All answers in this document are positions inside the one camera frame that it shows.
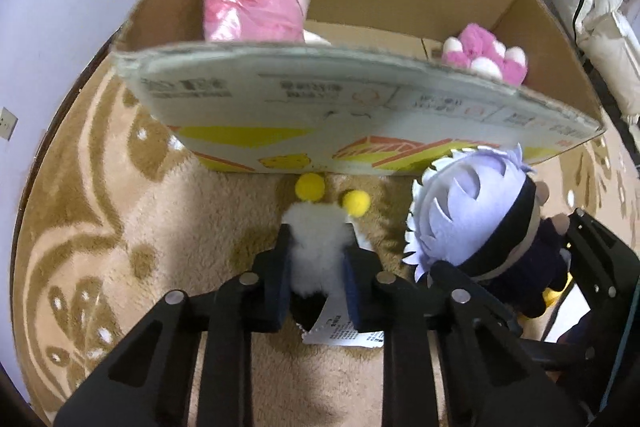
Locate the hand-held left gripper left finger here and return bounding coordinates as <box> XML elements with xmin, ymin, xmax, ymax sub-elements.
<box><xmin>52</xmin><ymin>224</ymin><xmax>293</xmax><ymax>427</ymax></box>

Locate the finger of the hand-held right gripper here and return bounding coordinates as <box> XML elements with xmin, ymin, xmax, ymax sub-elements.
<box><xmin>417</xmin><ymin>262</ymin><xmax>523</xmax><ymax>338</ymax></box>
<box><xmin>565</xmin><ymin>208</ymin><xmax>640</xmax><ymax>308</ymax></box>

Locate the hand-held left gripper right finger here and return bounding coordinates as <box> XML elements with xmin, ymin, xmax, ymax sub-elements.
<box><xmin>342</xmin><ymin>242</ymin><xmax>586</xmax><ymax>427</ymax></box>

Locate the black and white plush toy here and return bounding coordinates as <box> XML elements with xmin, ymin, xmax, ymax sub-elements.
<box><xmin>280</xmin><ymin>172</ymin><xmax>386</xmax><ymax>348</ymax></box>

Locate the white-haired doll plush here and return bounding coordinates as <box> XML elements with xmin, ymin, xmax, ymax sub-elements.
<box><xmin>402</xmin><ymin>144</ymin><xmax>573</xmax><ymax>318</ymax></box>

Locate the cardboard box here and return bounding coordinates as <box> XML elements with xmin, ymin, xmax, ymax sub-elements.
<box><xmin>111</xmin><ymin>0</ymin><xmax>607</xmax><ymax>175</ymax></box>

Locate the pink and white plush toy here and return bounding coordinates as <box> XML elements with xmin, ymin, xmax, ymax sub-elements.
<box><xmin>441</xmin><ymin>23</ymin><xmax>529</xmax><ymax>86</ymax></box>

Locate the yellow round plush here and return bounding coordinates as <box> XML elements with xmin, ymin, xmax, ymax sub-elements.
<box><xmin>520</xmin><ymin>274</ymin><xmax>573</xmax><ymax>320</ymax></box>

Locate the beige patterned rug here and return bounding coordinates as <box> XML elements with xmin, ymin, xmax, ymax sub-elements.
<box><xmin>10</xmin><ymin>67</ymin><xmax>640</xmax><ymax>427</ymax></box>

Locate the white folded mattress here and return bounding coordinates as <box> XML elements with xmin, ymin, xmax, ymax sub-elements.
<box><xmin>550</xmin><ymin>0</ymin><xmax>640</xmax><ymax>118</ymax></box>

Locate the white wall socket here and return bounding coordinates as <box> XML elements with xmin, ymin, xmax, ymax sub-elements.
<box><xmin>0</xmin><ymin>107</ymin><xmax>18</xmax><ymax>142</ymax></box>

